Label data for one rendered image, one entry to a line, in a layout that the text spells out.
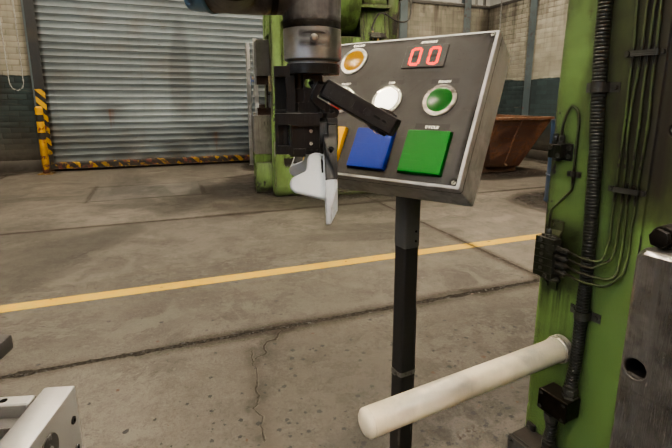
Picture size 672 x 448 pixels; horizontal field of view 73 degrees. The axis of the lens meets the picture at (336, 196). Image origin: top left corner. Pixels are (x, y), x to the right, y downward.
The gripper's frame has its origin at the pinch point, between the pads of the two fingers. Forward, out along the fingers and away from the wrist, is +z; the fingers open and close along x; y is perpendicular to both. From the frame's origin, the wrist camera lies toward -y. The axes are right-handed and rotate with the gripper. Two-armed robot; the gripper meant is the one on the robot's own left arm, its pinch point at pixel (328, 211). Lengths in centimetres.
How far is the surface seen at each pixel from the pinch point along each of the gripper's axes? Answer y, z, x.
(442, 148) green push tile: -18.1, -8.1, -5.8
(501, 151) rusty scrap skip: -308, 59, -578
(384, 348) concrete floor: -36, 93, -119
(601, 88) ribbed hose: -45.6, -17.3, -9.1
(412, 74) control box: -16.3, -19.8, -17.9
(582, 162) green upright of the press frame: -46.3, -4.6, -12.7
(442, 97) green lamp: -19.6, -15.9, -11.1
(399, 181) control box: -12.2, -2.6, -8.4
